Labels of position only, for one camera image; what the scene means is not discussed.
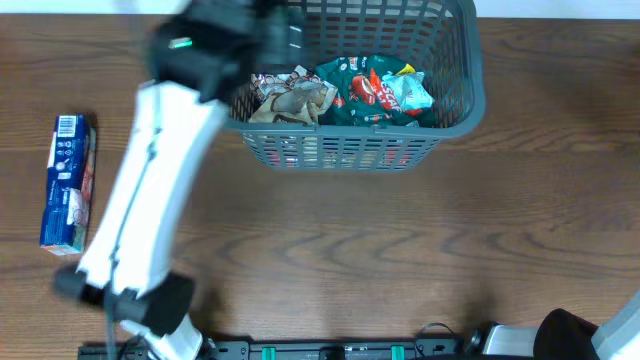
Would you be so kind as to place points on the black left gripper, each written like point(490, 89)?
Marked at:
point(286, 40)

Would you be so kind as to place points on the beige cookie pouch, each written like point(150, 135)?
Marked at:
point(267, 85)

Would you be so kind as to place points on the beige Pantree pouch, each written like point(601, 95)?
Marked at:
point(309, 97)

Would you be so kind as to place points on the green Nescafe coffee bag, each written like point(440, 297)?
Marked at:
point(363, 100)

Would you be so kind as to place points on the orange spaghetti packet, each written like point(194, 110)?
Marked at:
point(339, 153)

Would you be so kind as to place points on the small light teal sachet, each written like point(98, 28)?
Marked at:
point(409, 91)

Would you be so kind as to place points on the blue carton box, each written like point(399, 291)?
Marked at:
point(69, 186)

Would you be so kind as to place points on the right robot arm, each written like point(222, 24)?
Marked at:
point(562, 335)

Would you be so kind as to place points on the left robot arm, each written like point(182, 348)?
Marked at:
point(197, 60)

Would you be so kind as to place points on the grey plastic basket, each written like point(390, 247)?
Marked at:
point(437, 38)

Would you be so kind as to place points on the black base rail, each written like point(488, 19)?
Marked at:
point(421, 348)

